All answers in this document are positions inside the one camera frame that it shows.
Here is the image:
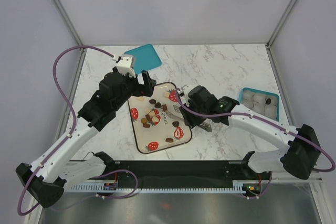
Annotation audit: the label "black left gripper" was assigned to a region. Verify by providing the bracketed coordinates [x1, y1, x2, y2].
[113, 70, 156, 111]

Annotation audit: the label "dark heart chocolate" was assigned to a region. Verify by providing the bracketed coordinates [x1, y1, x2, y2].
[172, 121, 180, 127]
[154, 102, 162, 108]

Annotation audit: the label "metal tongs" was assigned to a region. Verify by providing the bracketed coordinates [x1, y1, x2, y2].
[163, 105, 212, 132]

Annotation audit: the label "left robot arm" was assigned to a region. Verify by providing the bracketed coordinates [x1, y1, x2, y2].
[16, 68, 156, 208]

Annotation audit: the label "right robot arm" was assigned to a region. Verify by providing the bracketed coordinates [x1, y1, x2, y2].
[178, 85, 321, 180]

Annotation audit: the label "teal chocolate box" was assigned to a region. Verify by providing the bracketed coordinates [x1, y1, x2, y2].
[238, 87, 280, 121]

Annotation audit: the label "teal box lid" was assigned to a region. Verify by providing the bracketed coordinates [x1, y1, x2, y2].
[124, 44, 162, 74]

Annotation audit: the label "strawberry print serving tray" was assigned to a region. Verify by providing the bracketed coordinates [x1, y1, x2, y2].
[128, 82, 192, 154]

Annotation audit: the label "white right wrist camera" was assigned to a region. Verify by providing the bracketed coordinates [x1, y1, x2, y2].
[176, 84, 195, 98]

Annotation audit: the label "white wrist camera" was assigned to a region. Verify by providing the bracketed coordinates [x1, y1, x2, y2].
[116, 54, 136, 78]
[176, 84, 195, 98]

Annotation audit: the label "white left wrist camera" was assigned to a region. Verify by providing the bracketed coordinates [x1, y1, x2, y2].
[116, 54, 136, 78]

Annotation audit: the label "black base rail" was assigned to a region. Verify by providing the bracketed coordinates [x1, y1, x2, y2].
[114, 159, 272, 189]

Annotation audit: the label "white cable duct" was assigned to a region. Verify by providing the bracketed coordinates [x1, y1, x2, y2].
[67, 180, 260, 194]

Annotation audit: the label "aluminium frame post left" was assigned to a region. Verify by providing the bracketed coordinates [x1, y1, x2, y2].
[51, 0, 83, 45]

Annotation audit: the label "aluminium frame post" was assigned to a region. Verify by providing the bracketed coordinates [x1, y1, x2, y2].
[51, 0, 83, 45]
[265, 0, 316, 49]

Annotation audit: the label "aluminium frame post right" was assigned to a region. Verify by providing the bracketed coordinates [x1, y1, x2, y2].
[265, 0, 316, 49]

